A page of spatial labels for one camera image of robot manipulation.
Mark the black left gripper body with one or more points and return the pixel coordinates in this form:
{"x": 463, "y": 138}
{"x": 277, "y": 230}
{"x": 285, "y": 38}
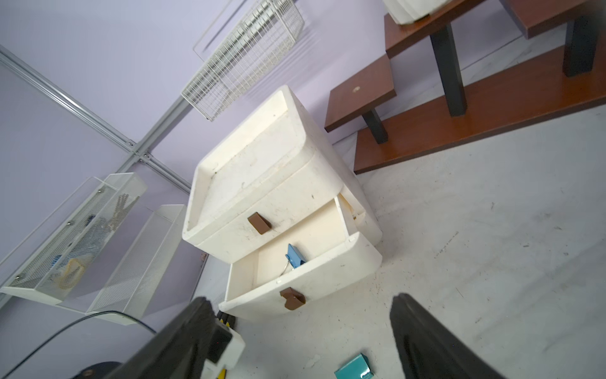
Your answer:
{"x": 98, "y": 370}

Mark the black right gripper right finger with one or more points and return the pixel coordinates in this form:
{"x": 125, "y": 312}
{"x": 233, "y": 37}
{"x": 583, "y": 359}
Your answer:
{"x": 429, "y": 350}

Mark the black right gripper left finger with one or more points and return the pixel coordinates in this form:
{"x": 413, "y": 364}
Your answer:
{"x": 180, "y": 350}

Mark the blue binder clip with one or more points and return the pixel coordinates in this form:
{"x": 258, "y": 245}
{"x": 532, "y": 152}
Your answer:
{"x": 294, "y": 259}

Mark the white three-drawer cabinet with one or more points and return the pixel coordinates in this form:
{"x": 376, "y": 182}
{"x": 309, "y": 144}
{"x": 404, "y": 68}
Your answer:
{"x": 273, "y": 181}

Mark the teal binder clip upper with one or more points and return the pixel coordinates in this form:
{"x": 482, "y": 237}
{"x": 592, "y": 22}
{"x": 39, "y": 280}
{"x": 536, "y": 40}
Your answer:
{"x": 357, "y": 368}

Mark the white mesh two-tier shelf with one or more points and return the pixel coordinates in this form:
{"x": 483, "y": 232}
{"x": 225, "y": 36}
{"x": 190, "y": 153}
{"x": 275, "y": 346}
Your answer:
{"x": 102, "y": 251}

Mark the blue white cloth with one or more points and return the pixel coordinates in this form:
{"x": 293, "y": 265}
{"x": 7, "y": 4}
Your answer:
{"x": 88, "y": 247}

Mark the wooden clothespins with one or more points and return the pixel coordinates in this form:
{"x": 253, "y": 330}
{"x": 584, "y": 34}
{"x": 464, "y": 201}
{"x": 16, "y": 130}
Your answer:
{"x": 121, "y": 211}

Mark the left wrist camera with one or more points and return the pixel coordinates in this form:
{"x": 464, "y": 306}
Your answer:
{"x": 226, "y": 347}

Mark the white wire wall basket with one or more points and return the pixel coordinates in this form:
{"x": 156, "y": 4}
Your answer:
{"x": 244, "y": 42}

